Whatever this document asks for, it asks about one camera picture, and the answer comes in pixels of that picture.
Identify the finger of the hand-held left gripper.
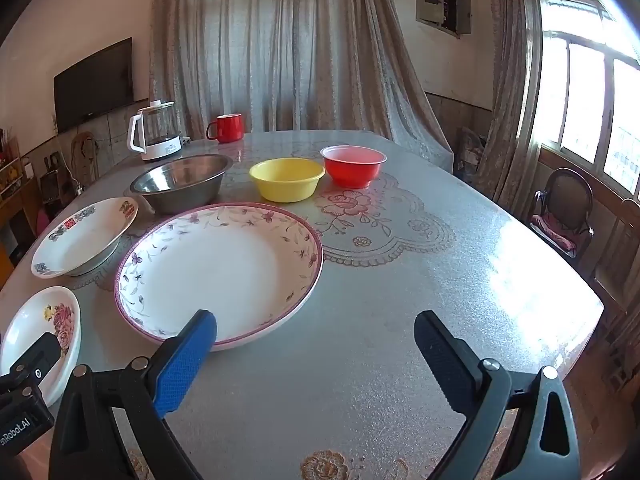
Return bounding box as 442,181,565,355
0,332,62,408

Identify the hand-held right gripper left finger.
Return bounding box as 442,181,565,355
48,309,218,480

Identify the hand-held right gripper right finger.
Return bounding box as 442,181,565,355
413,309,582,480

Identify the small white rose print plate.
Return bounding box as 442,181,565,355
0,286,82,407

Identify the large purple floral rim plate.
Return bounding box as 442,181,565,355
114,202,324,352

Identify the stainless steel bowl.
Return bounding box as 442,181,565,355
130,154,235,215

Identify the red cup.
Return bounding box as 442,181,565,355
320,145,387,189

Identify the yellow cup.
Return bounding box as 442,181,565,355
249,158,326,204

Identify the white bowl floral rim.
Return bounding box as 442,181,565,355
31,197,139,278

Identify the wooden shelf cabinet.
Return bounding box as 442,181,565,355
0,127,43,273

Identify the dark chair with red cushion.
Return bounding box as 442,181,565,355
529,168,596,271

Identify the grey patterned sack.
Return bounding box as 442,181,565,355
457,127,487,182

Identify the round back wooden chair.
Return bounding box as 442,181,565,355
71,131,101,181

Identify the white glass electric kettle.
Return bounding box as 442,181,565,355
127,100,183,163

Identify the red mug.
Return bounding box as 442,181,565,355
206,113,245,144

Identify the narrow beige window curtain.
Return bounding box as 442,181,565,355
472,0,546,203

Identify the window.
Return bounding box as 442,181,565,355
537,0,640,196

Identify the wide beige curtain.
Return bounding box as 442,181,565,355
148,0,453,171

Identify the black wall television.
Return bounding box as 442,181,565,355
53,37,134,135

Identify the grey wall electrical box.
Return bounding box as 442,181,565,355
415,0,473,37

